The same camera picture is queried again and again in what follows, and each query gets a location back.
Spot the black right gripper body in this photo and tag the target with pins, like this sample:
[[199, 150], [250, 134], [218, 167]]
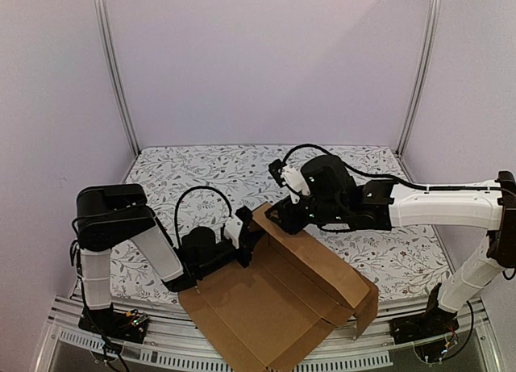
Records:
[[288, 212]]

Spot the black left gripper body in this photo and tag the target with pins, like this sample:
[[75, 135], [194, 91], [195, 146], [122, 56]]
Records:
[[203, 268]]

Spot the brown cardboard box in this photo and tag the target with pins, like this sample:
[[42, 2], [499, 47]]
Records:
[[272, 314]]

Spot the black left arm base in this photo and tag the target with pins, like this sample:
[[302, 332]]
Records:
[[129, 326]]

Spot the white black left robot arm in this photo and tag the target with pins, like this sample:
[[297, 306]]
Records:
[[110, 215]]

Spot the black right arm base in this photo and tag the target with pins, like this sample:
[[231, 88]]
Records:
[[432, 322]]

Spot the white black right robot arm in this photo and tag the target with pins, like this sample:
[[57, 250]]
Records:
[[488, 205]]

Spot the floral patterned table mat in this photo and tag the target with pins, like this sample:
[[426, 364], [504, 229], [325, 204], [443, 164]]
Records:
[[194, 186]]

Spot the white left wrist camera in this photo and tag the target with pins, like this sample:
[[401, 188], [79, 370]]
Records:
[[236, 224]]

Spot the aluminium front rail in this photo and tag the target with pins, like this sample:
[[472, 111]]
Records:
[[173, 342]]

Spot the aluminium frame post right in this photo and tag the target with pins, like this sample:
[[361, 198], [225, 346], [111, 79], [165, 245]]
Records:
[[421, 76]]

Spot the aluminium frame post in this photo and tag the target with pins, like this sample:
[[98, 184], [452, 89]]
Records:
[[421, 76], [102, 14]]

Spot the aluminium frame post left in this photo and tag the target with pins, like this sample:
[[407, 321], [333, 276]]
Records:
[[102, 14]]

